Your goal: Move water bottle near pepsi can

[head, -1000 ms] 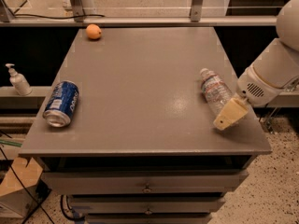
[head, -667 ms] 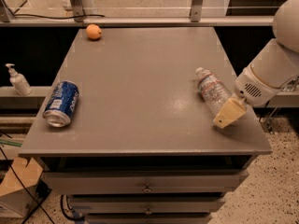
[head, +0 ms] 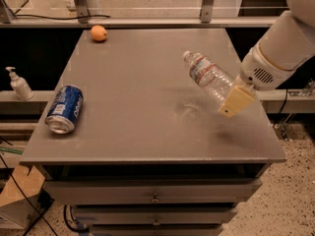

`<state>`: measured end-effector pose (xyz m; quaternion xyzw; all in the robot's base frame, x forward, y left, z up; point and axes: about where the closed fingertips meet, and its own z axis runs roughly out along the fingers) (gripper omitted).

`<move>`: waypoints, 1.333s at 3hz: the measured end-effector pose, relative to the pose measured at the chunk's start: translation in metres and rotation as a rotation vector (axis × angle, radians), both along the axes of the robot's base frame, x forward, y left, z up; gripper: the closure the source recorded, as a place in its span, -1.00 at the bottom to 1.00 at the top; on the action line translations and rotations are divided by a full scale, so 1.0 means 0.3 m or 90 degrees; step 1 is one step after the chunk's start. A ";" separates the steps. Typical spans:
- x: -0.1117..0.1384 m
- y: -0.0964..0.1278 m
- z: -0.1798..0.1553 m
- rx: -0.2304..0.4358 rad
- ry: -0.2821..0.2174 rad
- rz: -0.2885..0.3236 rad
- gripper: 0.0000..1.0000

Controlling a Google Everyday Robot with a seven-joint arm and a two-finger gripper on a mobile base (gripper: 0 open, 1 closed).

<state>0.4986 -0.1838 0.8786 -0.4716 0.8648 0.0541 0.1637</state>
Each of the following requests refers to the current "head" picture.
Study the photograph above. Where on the blue pepsi can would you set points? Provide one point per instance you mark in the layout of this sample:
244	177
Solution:
65	109

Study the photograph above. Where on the cardboard box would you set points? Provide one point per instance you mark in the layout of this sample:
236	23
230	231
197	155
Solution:
19	198

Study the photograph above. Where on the grey drawer cabinet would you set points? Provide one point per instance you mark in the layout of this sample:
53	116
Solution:
151	155

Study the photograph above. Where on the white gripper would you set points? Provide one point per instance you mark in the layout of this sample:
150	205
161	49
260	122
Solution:
257	69

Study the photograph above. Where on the grey metal shelf rail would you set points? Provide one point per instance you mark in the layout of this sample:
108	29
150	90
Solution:
114	23

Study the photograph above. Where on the white pump soap bottle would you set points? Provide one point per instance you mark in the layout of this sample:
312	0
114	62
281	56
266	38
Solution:
19	85

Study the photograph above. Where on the clear plastic water bottle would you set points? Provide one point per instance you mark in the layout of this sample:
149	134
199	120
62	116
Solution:
208	75

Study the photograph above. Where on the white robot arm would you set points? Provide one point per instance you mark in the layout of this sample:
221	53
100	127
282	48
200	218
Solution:
285	46

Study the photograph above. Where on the orange fruit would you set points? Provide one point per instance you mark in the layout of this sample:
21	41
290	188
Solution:
98	33

